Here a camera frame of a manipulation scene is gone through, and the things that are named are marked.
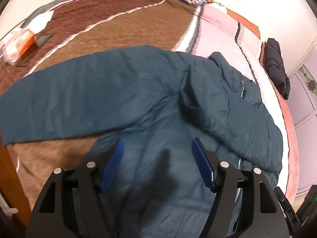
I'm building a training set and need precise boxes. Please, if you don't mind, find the orange plastic packet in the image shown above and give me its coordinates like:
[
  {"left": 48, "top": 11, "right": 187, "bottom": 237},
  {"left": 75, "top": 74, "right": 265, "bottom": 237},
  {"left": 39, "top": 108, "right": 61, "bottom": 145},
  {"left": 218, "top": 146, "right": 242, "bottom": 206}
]
[{"left": 2, "top": 28, "right": 35, "bottom": 65}]

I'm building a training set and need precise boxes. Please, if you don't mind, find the teal puffer jacket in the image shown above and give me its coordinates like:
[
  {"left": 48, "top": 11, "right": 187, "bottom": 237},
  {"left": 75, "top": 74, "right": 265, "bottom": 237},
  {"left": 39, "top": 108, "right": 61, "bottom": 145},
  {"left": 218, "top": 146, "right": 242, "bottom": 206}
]
[{"left": 1, "top": 46, "right": 283, "bottom": 237}]

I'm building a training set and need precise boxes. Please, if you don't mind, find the folded black jacket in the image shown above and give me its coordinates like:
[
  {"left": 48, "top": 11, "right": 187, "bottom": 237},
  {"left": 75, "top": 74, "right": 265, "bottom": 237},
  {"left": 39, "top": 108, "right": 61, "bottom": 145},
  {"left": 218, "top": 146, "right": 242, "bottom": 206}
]
[{"left": 259, "top": 38, "right": 291, "bottom": 100}]

